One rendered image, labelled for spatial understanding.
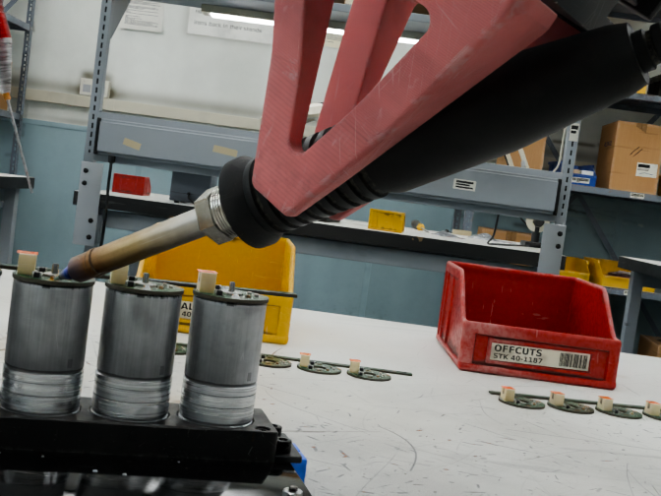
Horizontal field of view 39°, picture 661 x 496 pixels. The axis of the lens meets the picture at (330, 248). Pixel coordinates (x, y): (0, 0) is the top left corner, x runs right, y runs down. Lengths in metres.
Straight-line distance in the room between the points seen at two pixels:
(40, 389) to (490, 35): 0.18
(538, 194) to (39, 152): 2.99
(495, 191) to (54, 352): 2.35
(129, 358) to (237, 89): 4.48
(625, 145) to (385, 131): 4.27
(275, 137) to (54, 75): 4.75
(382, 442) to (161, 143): 2.27
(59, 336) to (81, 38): 4.67
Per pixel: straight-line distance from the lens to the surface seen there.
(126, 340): 0.29
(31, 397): 0.30
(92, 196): 2.69
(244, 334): 0.30
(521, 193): 2.61
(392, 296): 4.73
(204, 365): 0.30
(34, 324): 0.29
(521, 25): 0.19
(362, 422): 0.42
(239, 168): 0.24
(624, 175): 4.46
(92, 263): 0.28
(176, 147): 2.62
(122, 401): 0.30
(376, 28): 0.25
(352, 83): 0.25
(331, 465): 0.35
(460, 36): 0.19
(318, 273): 4.71
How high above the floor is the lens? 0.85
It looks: 4 degrees down
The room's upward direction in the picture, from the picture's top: 8 degrees clockwise
